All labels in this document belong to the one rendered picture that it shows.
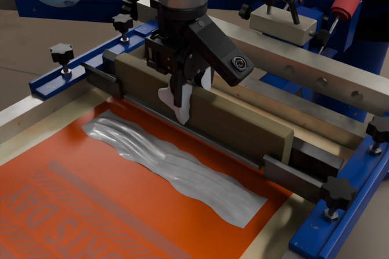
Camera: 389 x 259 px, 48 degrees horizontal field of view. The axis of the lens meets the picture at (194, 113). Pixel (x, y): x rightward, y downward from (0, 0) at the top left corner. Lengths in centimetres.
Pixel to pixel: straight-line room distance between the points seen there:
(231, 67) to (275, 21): 29
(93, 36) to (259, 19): 230
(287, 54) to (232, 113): 24
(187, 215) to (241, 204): 8
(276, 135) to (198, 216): 17
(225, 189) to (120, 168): 18
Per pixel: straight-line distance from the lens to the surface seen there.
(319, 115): 81
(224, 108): 68
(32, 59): 299
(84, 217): 69
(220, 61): 63
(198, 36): 64
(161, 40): 68
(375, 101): 82
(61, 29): 329
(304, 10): 105
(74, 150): 79
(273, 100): 83
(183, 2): 62
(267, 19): 92
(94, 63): 92
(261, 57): 89
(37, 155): 80
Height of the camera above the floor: 148
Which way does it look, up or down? 39 degrees down
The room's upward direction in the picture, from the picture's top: straight up
